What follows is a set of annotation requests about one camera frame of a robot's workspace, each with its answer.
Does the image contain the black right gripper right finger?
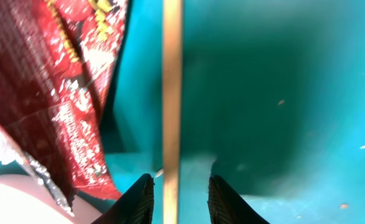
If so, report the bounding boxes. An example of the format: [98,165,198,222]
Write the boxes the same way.
[208,175,269,224]

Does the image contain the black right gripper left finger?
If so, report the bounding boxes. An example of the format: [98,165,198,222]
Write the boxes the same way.
[92,174,154,224]

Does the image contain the red snack wrapper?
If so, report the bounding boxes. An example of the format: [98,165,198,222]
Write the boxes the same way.
[0,0,128,213]

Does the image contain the bamboo chopstick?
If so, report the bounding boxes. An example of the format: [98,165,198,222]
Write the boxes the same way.
[162,0,183,224]

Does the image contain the white plate with food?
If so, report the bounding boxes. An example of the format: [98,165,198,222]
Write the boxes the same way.
[0,174,102,224]

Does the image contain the teal plastic tray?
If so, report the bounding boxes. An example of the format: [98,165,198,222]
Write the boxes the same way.
[0,0,365,224]

